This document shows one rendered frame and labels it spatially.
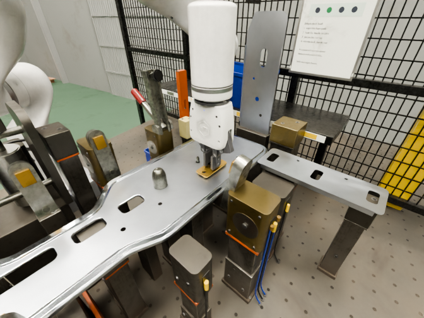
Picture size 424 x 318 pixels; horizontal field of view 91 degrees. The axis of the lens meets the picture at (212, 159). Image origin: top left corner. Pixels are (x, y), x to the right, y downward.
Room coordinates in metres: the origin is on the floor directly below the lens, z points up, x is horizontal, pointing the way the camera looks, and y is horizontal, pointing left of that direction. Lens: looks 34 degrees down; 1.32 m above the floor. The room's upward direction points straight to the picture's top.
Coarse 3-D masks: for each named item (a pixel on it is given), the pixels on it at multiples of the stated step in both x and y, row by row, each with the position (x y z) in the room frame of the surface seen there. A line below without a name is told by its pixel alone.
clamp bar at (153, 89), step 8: (144, 72) 0.55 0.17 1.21; (152, 72) 0.56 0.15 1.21; (160, 72) 0.55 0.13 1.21; (144, 80) 0.56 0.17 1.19; (152, 80) 0.57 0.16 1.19; (160, 80) 0.55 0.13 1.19; (152, 88) 0.56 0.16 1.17; (160, 88) 0.57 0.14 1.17; (152, 96) 0.55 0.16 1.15; (160, 96) 0.57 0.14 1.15; (152, 104) 0.55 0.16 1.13; (160, 104) 0.57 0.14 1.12; (152, 112) 0.55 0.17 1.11; (160, 112) 0.56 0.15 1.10; (160, 128) 0.54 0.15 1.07; (168, 128) 0.56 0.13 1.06
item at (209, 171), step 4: (208, 164) 0.43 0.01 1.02; (224, 164) 0.44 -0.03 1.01; (200, 168) 0.42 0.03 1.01; (204, 168) 0.42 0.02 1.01; (208, 168) 0.42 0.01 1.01; (216, 168) 0.42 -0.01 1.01; (196, 172) 0.41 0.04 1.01; (200, 172) 0.41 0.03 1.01; (208, 172) 0.41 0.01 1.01; (212, 172) 0.41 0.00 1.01; (204, 176) 0.39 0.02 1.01; (208, 176) 0.39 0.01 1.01
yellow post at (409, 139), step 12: (420, 120) 0.62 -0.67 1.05; (408, 144) 0.62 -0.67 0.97; (420, 144) 0.60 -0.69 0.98; (396, 156) 0.63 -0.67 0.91; (408, 156) 0.60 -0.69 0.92; (420, 156) 0.59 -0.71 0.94; (384, 180) 0.62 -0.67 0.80; (396, 180) 0.60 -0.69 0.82; (408, 180) 0.58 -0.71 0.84; (420, 180) 0.56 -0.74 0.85; (396, 192) 0.59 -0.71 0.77
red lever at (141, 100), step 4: (132, 92) 0.62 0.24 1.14; (136, 92) 0.62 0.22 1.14; (136, 96) 0.61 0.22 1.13; (140, 96) 0.61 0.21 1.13; (140, 100) 0.60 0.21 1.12; (144, 100) 0.61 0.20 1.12; (140, 104) 0.60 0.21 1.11; (144, 104) 0.60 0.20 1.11; (148, 104) 0.60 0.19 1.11; (144, 108) 0.59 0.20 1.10; (148, 108) 0.59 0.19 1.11; (148, 112) 0.58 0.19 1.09; (152, 116) 0.57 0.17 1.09; (160, 120) 0.57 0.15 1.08; (164, 124) 0.56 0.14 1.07; (164, 128) 0.55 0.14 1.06
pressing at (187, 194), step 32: (160, 160) 0.47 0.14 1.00; (192, 160) 0.47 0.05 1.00; (224, 160) 0.47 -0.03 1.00; (256, 160) 0.48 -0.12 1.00; (128, 192) 0.34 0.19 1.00; (160, 192) 0.34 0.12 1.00; (192, 192) 0.34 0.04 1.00; (128, 224) 0.26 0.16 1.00; (160, 224) 0.26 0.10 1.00; (32, 256) 0.19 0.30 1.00; (64, 256) 0.19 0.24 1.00; (96, 256) 0.19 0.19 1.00; (128, 256) 0.20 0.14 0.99; (32, 288) 0.14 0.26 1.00; (64, 288) 0.14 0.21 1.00
